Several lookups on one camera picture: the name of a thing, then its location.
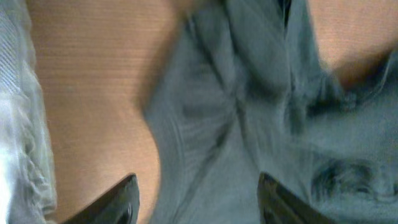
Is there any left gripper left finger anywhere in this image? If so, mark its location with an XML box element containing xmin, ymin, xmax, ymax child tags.
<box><xmin>64</xmin><ymin>173</ymin><xmax>140</xmax><ymax>224</ymax></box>

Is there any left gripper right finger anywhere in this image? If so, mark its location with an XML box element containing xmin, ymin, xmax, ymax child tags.
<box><xmin>257</xmin><ymin>172</ymin><xmax>336</xmax><ymax>224</ymax></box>

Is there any dark green t-shirt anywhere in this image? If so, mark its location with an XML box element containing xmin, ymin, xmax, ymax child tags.
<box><xmin>146</xmin><ymin>1</ymin><xmax>397</xmax><ymax>223</ymax></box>

